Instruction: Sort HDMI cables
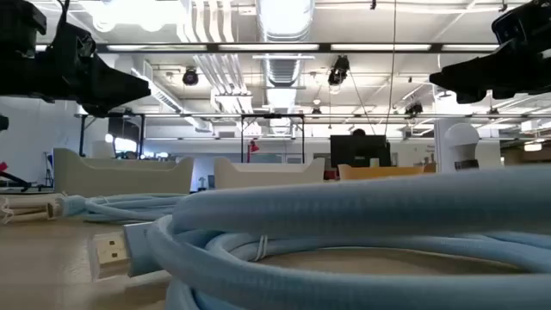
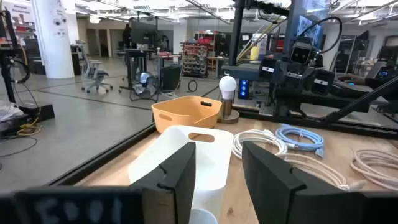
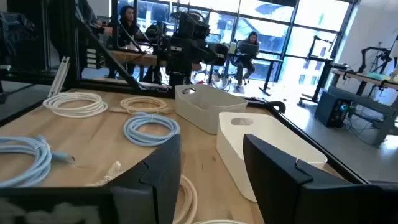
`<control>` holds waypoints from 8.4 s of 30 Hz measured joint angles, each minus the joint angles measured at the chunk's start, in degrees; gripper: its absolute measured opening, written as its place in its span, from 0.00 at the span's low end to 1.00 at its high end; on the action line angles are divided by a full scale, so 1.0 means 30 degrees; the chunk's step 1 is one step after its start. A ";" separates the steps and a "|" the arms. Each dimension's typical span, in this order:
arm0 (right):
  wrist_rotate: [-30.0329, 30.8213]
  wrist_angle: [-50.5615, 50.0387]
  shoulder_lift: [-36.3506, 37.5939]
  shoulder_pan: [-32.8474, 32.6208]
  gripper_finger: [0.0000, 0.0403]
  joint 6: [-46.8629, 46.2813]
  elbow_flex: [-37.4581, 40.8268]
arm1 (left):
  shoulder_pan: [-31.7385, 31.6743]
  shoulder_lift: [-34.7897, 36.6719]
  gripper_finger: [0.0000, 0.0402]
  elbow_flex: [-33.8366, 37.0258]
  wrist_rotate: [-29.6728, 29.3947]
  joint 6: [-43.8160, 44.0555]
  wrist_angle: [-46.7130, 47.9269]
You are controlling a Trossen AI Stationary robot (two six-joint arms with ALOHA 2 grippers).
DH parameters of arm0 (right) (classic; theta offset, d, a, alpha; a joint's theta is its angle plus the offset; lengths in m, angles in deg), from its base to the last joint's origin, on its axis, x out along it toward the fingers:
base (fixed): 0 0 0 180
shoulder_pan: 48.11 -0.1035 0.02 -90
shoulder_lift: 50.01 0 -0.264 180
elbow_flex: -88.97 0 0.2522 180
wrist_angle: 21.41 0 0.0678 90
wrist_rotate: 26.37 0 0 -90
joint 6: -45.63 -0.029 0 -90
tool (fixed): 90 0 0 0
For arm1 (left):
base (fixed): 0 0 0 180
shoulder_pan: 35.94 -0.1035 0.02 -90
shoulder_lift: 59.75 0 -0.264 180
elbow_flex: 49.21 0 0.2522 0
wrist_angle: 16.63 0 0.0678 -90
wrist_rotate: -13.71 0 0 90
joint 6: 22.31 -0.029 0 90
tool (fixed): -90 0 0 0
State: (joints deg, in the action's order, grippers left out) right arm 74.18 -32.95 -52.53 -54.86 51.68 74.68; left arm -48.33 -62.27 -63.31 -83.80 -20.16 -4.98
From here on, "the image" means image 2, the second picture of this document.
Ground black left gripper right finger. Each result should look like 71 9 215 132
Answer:
241 141 368 224

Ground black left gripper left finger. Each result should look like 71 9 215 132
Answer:
130 141 197 224

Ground light blue HDMI cable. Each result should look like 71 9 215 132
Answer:
275 123 325 159

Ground beige HDMI cable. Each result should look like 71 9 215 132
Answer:
281 152 368 192
350 148 398 191

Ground white HDMI cable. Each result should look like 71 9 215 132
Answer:
231 129 289 160

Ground person's forearm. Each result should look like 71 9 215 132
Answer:
363 76 398 91

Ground white plastic bin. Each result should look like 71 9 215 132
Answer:
127 124 234 224

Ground black box with blue lights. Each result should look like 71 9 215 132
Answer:
238 79 249 100

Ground blue computer screen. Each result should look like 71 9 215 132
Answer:
295 14 324 47

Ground person's hand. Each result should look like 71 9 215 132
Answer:
337 73 368 86

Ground orange plastic bin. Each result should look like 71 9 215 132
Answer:
151 95 223 134

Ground shelf with red bins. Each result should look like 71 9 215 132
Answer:
182 42 210 78

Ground black floor fan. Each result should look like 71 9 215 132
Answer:
130 71 160 102

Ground black floor box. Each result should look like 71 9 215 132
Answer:
160 63 183 91

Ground black standing desk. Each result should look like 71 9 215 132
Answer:
118 48 156 94

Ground grey office chair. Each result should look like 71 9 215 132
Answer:
76 40 114 94

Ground black desk monitor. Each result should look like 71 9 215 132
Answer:
129 20 158 46

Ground person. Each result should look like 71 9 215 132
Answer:
121 23 133 49

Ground white round column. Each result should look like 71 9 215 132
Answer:
30 0 75 79

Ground black equipment stand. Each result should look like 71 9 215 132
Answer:
0 9 55 138

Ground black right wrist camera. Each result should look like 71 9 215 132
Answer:
289 42 313 65

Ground black right camera cable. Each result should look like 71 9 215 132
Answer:
298 16 343 55

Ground yellow floor cable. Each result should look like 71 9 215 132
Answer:
16 116 43 137

